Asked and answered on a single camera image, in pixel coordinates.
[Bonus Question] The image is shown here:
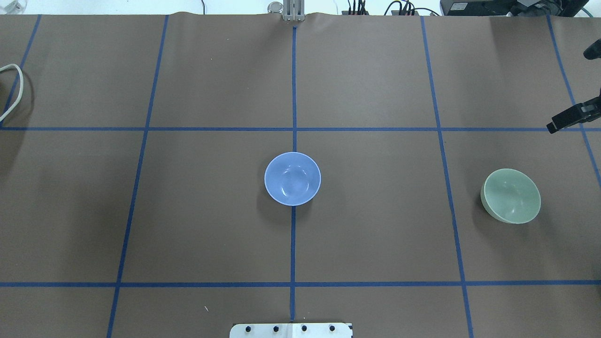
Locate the aluminium camera mount post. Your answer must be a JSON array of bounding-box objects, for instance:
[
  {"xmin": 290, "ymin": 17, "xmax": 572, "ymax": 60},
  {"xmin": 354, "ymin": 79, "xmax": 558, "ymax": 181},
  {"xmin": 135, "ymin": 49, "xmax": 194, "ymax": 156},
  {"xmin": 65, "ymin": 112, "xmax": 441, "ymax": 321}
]
[{"xmin": 282, "ymin": 0, "xmax": 305, "ymax": 22}]

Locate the green bowl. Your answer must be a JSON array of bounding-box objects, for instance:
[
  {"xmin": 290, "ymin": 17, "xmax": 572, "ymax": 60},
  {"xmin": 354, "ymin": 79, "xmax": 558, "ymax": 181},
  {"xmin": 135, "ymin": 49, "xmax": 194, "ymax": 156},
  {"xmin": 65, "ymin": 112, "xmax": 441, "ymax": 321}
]
[{"xmin": 479, "ymin": 168, "xmax": 541, "ymax": 224}]

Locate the white toaster power cable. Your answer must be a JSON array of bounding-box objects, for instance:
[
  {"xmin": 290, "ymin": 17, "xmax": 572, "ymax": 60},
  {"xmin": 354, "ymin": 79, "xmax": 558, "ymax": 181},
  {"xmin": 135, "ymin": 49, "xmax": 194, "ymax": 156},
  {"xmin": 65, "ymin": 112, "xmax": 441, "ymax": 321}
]
[{"xmin": 0, "ymin": 64, "xmax": 24, "ymax": 118}]

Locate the blue bowl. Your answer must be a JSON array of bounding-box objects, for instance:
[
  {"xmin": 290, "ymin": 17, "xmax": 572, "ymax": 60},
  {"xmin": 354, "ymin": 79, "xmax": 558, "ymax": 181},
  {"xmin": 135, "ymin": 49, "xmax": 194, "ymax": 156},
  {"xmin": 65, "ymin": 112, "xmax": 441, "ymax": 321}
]
[{"xmin": 264, "ymin": 152, "xmax": 322, "ymax": 206}]

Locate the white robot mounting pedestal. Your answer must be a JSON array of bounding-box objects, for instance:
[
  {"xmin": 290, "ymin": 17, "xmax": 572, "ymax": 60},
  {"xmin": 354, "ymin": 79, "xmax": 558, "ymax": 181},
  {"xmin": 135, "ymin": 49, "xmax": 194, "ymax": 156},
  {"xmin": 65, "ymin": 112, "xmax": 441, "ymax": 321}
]
[{"xmin": 229, "ymin": 323, "xmax": 354, "ymax": 338}]

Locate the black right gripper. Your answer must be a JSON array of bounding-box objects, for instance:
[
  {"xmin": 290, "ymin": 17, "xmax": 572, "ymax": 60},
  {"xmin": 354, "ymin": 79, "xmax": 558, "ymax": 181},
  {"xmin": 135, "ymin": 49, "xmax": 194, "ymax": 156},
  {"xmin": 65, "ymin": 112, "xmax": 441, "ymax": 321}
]
[{"xmin": 546, "ymin": 40, "xmax": 601, "ymax": 134}]

